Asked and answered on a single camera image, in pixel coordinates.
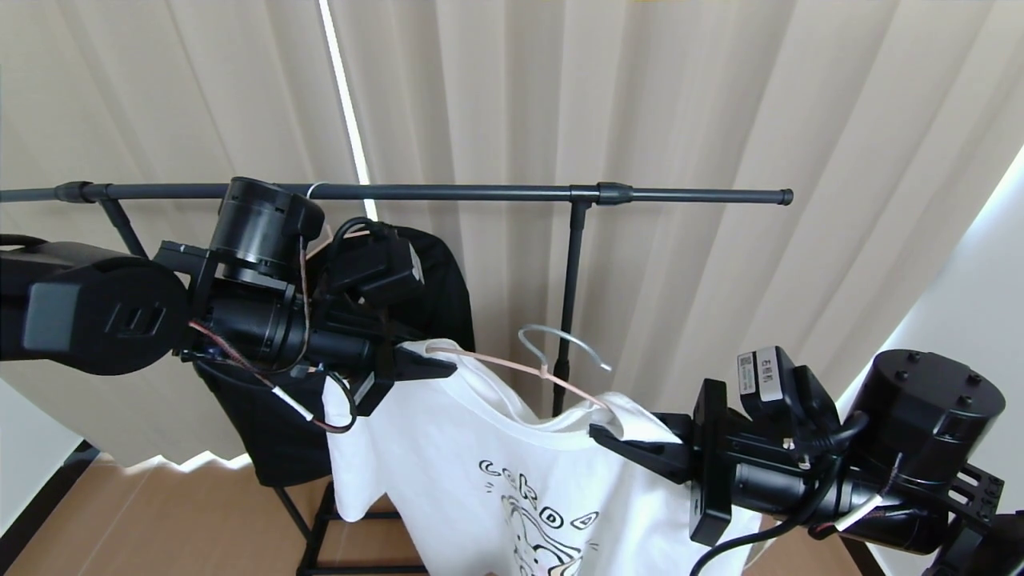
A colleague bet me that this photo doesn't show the black clothes rack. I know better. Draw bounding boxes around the black clothes rack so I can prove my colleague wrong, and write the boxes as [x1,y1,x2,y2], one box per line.
[0,182,794,576]

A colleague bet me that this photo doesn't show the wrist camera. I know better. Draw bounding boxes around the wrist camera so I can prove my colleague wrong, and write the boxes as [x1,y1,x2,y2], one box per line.
[736,346,841,449]
[316,218,425,309]

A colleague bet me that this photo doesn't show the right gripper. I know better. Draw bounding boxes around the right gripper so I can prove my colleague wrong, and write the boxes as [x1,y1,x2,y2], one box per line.
[590,378,949,553]

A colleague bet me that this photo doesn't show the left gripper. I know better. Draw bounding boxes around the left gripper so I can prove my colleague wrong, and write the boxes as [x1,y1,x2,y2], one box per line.
[196,284,401,417]

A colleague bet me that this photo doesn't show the white garment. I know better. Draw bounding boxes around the white garment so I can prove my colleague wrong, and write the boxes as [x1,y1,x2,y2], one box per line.
[322,338,765,576]

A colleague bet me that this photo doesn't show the black shorts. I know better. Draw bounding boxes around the black shorts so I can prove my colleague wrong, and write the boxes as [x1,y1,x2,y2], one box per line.
[196,224,475,487]

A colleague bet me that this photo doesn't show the beige curtain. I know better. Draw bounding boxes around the beige curtain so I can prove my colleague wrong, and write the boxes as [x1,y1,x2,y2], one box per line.
[0,0,1024,481]

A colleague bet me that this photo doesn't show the pink clothes hanger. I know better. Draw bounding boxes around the pink clothes hanger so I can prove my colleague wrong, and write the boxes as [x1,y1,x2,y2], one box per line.
[424,324,617,417]
[304,182,377,261]

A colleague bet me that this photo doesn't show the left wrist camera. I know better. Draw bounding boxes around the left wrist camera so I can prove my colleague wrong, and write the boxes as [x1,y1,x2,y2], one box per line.
[316,218,425,309]

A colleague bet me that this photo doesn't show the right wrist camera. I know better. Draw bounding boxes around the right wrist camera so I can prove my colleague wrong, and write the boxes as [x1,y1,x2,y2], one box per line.
[736,346,841,449]

